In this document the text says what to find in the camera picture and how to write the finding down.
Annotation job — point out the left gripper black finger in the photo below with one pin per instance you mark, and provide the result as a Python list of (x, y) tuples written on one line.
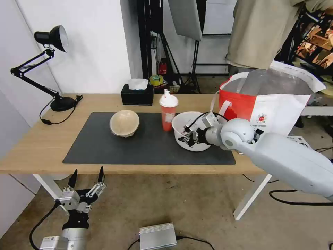
[(101, 178), (74, 179)]

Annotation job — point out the red and white takeout bag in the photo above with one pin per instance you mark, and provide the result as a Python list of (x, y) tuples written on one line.
[(275, 109)]

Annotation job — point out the black tripod stand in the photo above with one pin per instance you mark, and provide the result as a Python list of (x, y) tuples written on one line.
[(144, 39)]

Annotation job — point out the black tissue box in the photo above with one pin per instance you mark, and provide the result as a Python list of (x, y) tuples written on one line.
[(136, 97)]

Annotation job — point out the yellow green tape roll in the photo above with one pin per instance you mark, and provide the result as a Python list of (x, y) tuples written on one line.
[(156, 83)]

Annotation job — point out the white side table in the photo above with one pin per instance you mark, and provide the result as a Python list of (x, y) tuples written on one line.
[(320, 110)]

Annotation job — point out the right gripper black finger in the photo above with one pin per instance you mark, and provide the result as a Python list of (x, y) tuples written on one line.
[(186, 131), (186, 141)]

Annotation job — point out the black light stand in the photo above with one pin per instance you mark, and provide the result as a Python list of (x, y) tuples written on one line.
[(195, 52)]

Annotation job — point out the white plastic bowl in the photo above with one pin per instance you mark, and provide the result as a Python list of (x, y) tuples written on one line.
[(179, 122)]

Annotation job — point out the black desk mat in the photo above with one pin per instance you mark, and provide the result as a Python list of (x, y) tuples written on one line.
[(104, 151)]

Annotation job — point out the white table leg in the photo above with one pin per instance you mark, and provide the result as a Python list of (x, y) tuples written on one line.
[(252, 195), (49, 187)]

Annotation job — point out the white tissue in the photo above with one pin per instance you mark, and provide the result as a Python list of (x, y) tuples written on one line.
[(138, 83)]

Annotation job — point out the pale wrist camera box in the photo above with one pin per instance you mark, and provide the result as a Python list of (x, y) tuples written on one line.
[(69, 199), (188, 125)]

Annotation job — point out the person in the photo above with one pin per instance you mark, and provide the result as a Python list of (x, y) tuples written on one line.
[(255, 33)]

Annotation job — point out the beige paper pulp bowl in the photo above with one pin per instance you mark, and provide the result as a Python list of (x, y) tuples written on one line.
[(125, 123)]

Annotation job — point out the red cup with white lid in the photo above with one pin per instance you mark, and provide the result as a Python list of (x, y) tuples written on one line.
[(168, 117)]

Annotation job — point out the white power strip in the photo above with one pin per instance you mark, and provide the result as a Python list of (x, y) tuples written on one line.
[(299, 140)]

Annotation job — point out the small red canister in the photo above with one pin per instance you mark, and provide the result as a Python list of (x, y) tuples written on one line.
[(163, 68)]

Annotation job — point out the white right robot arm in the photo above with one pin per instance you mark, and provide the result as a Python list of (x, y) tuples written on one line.
[(286, 158)]

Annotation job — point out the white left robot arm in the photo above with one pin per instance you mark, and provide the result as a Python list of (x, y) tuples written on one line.
[(74, 235)]

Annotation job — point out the black storage shelf rack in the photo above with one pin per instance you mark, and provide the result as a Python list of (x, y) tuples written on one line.
[(316, 39)]

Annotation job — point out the grey softbox light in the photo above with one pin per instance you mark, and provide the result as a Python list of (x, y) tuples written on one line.
[(186, 20)]

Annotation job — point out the silver power supply box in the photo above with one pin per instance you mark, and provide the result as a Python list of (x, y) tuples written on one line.
[(157, 235)]

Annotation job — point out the black desk lamp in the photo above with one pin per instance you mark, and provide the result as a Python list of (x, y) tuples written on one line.
[(62, 102)]

